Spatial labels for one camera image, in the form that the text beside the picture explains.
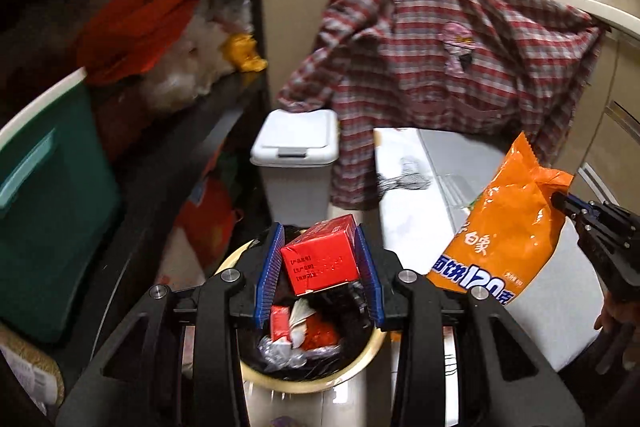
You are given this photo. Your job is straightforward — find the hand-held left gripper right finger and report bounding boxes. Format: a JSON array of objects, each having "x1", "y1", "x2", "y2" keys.
[{"x1": 355, "y1": 224, "x2": 586, "y2": 427}]

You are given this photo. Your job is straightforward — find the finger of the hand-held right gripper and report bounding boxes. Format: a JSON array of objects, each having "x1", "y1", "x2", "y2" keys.
[
  {"x1": 561, "y1": 207, "x2": 603, "y2": 235},
  {"x1": 551, "y1": 191, "x2": 607, "y2": 219}
]

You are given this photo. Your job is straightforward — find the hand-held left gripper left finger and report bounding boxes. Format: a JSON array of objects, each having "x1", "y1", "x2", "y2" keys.
[{"x1": 55, "y1": 222, "x2": 286, "y2": 427}]

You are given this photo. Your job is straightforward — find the red cardboard box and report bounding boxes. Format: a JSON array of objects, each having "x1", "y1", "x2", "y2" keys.
[{"x1": 280, "y1": 214, "x2": 362, "y2": 297}]

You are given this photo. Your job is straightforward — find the red snack wrapper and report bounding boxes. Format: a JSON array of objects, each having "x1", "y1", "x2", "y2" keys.
[{"x1": 302, "y1": 314, "x2": 342, "y2": 352}]

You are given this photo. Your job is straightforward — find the orange snack packet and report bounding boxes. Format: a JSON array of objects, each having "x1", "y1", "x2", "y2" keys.
[{"x1": 426, "y1": 132, "x2": 575, "y2": 308}]

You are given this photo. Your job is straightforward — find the round cream trash can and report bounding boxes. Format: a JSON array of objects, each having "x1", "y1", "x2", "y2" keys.
[{"x1": 217, "y1": 237, "x2": 389, "y2": 396}]

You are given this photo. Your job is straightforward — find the person's right hand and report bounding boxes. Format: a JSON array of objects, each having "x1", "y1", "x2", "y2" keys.
[{"x1": 594, "y1": 292, "x2": 640, "y2": 374}]

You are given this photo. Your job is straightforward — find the black bin liner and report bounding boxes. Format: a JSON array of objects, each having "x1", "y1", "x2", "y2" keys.
[{"x1": 240, "y1": 227, "x2": 377, "y2": 376}]

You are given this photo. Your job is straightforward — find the small red white carton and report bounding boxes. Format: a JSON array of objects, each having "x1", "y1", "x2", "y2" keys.
[{"x1": 270, "y1": 304, "x2": 294, "y2": 344}]

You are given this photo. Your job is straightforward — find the white tissue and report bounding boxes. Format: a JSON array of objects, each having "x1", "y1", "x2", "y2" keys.
[{"x1": 287, "y1": 299, "x2": 314, "y2": 349}]

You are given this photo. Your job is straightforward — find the beige cabinet drawers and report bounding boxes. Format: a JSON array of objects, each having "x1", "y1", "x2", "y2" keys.
[{"x1": 565, "y1": 32, "x2": 640, "y2": 212}]

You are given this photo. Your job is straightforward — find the orange printed bag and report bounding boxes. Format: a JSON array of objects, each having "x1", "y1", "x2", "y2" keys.
[{"x1": 172, "y1": 147, "x2": 239, "y2": 259}]

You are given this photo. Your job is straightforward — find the white lidded bin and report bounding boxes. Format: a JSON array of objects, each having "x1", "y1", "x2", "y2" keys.
[{"x1": 250, "y1": 109, "x2": 340, "y2": 229}]

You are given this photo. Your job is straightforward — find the black shelf rack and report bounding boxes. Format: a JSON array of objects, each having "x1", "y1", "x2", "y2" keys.
[{"x1": 0, "y1": 0, "x2": 272, "y2": 427}]

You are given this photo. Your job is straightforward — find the red plaid shirt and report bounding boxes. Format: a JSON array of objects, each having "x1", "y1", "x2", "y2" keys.
[{"x1": 276, "y1": 0, "x2": 607, "y2": 210}]

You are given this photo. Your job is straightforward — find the translucent white plastic bags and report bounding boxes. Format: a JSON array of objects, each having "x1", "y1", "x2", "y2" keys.
[{"x1": 137, "y1": 0, "x2": 257, "y2": 112}]

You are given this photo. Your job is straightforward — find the green storage bin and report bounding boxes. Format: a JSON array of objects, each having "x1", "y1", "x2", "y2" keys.
[{"x1": 0, "y1": 67, "x2": 124, "y2": 346}]

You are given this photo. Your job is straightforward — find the yellow plastic bag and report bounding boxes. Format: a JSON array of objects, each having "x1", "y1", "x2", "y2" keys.
[{"x1": 220, "y1": 32, "x2": 269, "y2": 73}]

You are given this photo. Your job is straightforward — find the brown cardboard box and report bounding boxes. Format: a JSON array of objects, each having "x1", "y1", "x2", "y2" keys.
[{"x1": 0, "y1": 322, "x2": 67, "y2": 410}]

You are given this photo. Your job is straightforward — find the red plastic bag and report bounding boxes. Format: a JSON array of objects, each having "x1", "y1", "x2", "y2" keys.
[{"x1": 75, "y1": 0, "x2": 203, "y2": 88}]

